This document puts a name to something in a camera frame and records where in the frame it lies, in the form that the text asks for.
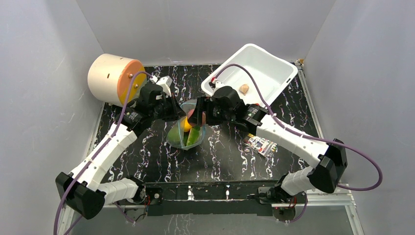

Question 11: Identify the pack of coloured markers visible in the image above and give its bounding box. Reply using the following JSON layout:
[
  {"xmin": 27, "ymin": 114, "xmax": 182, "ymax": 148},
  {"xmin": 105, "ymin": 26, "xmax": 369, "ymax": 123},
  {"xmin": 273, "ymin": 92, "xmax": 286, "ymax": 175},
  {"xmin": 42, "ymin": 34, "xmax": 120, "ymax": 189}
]
[{"xmin": 243, "ymin": 134, "xmax": 277, "ymax": 159}]

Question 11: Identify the white toy garlic bulb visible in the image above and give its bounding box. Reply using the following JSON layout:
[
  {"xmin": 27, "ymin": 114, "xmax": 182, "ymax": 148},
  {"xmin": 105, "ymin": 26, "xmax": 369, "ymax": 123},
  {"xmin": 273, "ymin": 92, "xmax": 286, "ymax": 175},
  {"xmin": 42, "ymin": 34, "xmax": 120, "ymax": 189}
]
[{"xmin": 239, "ymin": 84, "xmax": 250, "ymax": 95}]

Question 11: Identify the white plastic bin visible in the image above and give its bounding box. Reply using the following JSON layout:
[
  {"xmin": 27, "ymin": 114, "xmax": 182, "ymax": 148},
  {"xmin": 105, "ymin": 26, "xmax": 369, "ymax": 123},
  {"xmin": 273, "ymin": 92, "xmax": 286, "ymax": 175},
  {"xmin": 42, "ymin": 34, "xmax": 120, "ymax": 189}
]
[{"xmin": 201, "ymin": 44, "xmax": 298, "ymax": 107}]

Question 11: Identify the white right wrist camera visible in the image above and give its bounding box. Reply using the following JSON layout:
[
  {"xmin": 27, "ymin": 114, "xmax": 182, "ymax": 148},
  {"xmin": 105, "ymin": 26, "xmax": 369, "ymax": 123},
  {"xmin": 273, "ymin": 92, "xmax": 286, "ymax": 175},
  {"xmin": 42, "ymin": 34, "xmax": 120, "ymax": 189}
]
[{"xmin": 208, "ymin": 76, "xmax": 225, "ymax": 93}]

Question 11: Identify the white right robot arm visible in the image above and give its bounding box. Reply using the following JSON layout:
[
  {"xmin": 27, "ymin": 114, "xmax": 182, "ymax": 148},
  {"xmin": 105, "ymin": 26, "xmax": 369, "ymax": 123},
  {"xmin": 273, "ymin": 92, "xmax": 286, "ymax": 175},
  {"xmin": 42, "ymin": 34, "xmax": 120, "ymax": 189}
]
[{"xmin": 187, "ymin": 86, "xmax": 347, "ymax": 204}]

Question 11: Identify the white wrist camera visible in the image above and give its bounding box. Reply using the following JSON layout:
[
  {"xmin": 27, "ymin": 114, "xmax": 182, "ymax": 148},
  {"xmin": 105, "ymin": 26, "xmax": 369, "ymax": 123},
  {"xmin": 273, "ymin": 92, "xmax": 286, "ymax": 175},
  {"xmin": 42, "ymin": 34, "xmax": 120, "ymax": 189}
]
[
  {"xmin": 208, "ymin": 76, "xmax": 225, "ymax": 93},
  {"xmin": 150, "ymin": 76, "xmax": 173, "ymax": 97}
]

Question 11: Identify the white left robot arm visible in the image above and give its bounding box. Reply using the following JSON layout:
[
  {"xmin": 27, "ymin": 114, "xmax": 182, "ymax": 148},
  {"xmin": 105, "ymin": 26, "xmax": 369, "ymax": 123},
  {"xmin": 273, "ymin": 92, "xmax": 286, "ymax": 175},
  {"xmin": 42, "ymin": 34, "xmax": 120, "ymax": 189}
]
[{"xmin": 55, "ymin": 81, "xmax": 185, "ymax": 219}]

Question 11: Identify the green toy lime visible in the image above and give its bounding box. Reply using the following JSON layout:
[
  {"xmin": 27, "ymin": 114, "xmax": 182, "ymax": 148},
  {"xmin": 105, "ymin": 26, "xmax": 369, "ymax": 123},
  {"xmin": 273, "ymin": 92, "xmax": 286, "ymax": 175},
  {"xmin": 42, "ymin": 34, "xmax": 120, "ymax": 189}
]
[{"xmin": 166, "ymin": 125, "xmax": 184, "ymax": 147}]

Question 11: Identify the clear zip top bag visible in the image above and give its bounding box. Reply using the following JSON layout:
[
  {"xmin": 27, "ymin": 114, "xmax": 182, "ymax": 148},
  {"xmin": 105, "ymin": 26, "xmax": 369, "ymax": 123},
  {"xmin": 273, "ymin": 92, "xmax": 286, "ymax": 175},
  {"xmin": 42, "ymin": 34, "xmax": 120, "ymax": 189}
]
[{"xmin": 166, "ymin": 116, "xmax": 206, "ymax": 150}]

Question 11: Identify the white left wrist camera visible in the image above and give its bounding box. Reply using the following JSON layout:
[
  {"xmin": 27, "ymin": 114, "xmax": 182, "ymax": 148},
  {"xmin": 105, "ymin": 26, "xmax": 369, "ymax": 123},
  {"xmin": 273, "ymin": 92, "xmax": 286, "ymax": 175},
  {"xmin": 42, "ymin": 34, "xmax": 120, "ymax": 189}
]
[{"xmin": 150, "ymin": 76, "xmax": 173, "ymax": 97}]

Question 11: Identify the toy peach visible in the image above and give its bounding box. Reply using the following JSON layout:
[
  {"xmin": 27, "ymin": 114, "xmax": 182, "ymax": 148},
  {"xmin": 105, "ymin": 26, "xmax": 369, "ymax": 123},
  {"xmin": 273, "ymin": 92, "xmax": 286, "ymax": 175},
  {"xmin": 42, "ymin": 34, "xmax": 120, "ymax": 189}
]
[{"xmin": 187, "ymin": 109, "xmax": 206, "ymax": 127}]

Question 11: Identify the aluminium frame rail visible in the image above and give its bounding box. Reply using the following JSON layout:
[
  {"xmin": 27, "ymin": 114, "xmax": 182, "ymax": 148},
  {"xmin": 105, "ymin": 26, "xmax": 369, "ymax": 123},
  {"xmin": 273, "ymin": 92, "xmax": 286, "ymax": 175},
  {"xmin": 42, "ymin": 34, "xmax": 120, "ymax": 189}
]
[{"xmin": 56, "ymin": 183, "xmax": 357, "ymax": 235}]

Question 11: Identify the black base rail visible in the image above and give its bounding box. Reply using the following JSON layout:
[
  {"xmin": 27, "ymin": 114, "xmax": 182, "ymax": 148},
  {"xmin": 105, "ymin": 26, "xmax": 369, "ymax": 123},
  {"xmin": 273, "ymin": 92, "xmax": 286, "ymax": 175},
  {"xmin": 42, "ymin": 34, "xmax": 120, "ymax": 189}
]
[{"xmin": 142, "ymin": 181, "xmax": 309, "ymax": 217}]

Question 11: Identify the green toy cucumber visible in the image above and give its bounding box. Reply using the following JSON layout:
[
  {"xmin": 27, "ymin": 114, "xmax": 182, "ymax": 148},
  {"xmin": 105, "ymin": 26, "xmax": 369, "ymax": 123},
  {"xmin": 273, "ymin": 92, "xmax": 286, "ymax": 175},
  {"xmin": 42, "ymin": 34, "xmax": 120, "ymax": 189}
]
[{"xmin": 186, "ymin": 126, "xmax": 201, "ymax": 146}]

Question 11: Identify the yellow toy mango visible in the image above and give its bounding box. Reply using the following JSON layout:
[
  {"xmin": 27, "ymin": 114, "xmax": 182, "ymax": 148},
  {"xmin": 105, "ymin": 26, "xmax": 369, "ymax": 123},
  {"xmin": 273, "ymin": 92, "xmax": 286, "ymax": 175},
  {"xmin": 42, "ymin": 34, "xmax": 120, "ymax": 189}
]
[{"xmin": 180, "ymin": 117, "xmax": 192, "ymax": 133}]

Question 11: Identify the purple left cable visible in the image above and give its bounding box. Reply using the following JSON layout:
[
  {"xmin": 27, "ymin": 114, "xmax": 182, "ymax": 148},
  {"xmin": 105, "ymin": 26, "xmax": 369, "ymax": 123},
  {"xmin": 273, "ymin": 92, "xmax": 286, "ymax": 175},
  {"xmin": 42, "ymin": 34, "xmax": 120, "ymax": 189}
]
[{"xmin": 53, "ymin": 70, "xmax": 156, "ymax": 235}]

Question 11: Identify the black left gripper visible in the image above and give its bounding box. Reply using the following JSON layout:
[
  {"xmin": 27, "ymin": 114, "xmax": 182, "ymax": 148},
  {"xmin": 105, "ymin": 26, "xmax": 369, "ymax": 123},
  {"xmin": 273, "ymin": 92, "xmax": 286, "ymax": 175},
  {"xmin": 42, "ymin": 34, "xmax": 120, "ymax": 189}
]
[{"xmin": 151, "ymin": 93, "xmax": 186, "ymax": 122}]

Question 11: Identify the cream cylinder with orange face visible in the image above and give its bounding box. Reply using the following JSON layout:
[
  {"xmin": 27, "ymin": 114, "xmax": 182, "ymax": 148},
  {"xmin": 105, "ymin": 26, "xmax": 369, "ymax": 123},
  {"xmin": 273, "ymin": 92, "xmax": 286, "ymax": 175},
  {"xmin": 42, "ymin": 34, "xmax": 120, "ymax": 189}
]
[{"xmin": 87, "ymin": 53, "xmax": 145, "ymax": 107}]

